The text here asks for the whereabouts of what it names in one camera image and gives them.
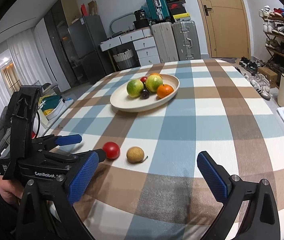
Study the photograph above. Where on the white laundry basket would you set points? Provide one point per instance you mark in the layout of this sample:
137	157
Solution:
125	59

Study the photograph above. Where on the green lime left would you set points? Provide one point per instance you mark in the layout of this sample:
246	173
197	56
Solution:
134	88

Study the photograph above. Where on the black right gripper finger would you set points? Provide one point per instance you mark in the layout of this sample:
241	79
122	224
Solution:
98	155

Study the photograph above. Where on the red tomato on table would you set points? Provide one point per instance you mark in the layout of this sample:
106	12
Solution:
112	150

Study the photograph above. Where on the yellow-green lime right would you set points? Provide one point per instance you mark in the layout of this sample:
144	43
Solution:
153	82

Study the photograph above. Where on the wooden door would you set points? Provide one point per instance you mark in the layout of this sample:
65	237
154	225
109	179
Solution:
226	28

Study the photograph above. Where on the checkered tablecloth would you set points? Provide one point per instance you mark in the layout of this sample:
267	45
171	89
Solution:
165	197

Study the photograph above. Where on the cardboard box on floor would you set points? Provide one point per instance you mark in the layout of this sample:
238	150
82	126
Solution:
270	75

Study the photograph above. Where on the brown longan right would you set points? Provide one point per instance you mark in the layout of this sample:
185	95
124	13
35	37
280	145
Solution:
136	155

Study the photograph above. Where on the person's left hand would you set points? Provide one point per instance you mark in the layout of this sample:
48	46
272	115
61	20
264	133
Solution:
11	191

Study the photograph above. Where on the orange mandarin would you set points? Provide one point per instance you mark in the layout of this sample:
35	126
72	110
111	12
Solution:
164	90

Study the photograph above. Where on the beige suitcase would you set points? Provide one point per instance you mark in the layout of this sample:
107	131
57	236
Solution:
165	42

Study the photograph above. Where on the orange fruit behind limes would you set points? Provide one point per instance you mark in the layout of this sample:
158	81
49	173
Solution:
156	74

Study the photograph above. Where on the dark plum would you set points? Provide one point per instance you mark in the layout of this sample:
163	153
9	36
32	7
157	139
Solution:
145	94

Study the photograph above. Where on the dark grey refrigerator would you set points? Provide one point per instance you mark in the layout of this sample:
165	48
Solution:
87	33

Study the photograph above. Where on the red tomato on plate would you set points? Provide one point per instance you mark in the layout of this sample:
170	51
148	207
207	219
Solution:
143	79

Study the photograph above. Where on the teal hard case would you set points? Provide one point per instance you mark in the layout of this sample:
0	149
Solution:
159	10

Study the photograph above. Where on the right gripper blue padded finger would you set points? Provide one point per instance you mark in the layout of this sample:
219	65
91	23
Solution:
261	219
68	140
46	210

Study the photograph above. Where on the oval mirror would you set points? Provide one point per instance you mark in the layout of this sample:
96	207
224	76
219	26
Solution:
122	24

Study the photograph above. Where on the silver suitcase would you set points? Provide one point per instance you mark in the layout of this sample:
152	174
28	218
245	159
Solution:
186	40

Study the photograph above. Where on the black glass cabinet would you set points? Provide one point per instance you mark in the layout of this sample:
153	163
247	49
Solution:
57	20

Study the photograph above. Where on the cream oval plate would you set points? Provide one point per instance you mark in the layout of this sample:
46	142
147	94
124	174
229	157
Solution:
123	102

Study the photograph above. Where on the shoe rack with shoes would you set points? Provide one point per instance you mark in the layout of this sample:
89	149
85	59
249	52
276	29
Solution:
273	28

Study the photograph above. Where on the white drawer desk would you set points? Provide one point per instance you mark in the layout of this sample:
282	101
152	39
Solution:
140	41

